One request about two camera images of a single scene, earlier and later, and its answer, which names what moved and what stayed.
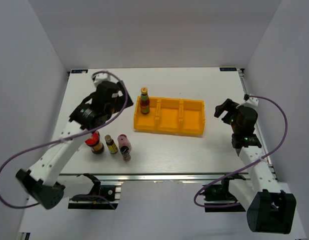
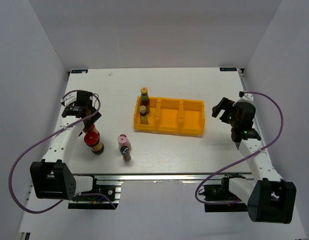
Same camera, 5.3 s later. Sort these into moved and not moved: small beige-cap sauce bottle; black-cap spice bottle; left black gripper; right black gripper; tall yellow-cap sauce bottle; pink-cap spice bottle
Moved: small beige-cap sauce bottle; left black gripper
Not moved: right black gripper; black-cap spice bottle; tall yellow-cap sauce bottle; pink-cap spice bottle
